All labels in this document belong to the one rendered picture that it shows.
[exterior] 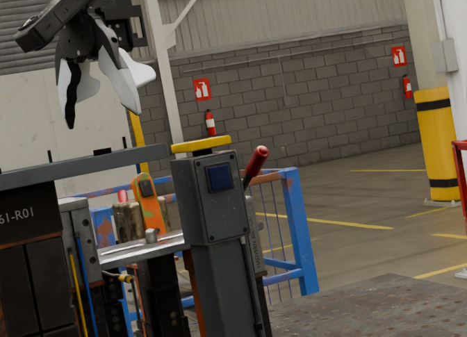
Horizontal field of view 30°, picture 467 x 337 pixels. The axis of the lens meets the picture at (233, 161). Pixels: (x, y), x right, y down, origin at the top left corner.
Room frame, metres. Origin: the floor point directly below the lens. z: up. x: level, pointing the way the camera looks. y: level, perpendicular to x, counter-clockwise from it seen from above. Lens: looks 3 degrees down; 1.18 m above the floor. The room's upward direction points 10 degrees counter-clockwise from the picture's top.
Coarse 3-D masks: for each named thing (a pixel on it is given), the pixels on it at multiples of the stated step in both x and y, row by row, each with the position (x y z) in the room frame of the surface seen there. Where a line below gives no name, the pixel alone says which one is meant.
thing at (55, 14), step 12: (60, 0) 1.04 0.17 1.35; (72, 0) 1.05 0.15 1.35; (84, 0) 1.06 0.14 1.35; (48, 12) 1.02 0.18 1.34; (60, 12) 1.03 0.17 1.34; (72, 12) 1.04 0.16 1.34; (24, 24) 1.02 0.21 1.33; (36, 24) 1.01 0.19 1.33; (48, 24) 1.02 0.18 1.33; (60, 24) 1.03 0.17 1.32; (24, 36) 1.01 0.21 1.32; (36, 36) 1.01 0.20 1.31; (48, 36) 1.02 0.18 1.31; (24, 48) 1.03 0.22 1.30; (36, 48) 1.02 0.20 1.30
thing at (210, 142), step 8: (224, 136) 1.11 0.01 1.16; (176, 144) 1.14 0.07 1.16; (184, 144) 1.10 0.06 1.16; (192, 144) 1.09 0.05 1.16; (200, 144) 1.10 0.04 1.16; (208, 144) 1.10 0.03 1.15; (216, 144) 1.11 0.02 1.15; (224, 144) 1.11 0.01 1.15; (176, 152) 1.13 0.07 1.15; (184, 152) 1.11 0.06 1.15; (192, 152) 1.13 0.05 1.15; (200, 152) 1.12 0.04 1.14; (208, 152) 1.12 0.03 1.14
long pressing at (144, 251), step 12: (144, 240) 1.48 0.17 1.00; (168, 240) 1.43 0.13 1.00; (180, 240) 1.37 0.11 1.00; (108, 252) 1.43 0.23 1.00; (120, 252) 1.39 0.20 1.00; (132, 252) 1.34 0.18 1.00; (144, 252) 1.34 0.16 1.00; (156, 252) 1.35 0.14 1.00; (168, 252) 1.36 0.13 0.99; (108, 264) 1.31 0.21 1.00; (120, 264) 1.32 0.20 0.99
